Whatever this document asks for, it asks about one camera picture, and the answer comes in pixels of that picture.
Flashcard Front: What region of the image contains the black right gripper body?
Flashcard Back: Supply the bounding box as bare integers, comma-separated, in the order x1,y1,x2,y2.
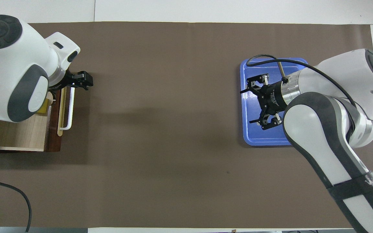
258,81,292,113

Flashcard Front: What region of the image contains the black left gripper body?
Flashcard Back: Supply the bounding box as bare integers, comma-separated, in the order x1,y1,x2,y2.
49,71,74,89

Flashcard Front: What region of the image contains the white drawer handle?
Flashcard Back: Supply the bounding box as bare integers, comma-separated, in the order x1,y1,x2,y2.
58,87,75,136

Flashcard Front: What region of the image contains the yellow cube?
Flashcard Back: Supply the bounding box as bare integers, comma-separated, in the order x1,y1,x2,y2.
37,92,53,114

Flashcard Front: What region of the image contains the wooden drawer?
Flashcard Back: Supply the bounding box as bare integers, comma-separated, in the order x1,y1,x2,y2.
0,87,75,152

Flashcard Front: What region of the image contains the blue plastic tray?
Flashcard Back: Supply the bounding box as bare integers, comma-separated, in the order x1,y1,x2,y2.
240,58,309,146

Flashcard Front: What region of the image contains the brown table mat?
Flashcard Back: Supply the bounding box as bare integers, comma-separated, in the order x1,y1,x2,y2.
0,22,373,228

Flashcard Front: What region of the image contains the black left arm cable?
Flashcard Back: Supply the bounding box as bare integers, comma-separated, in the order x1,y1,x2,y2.
0,179,32,233

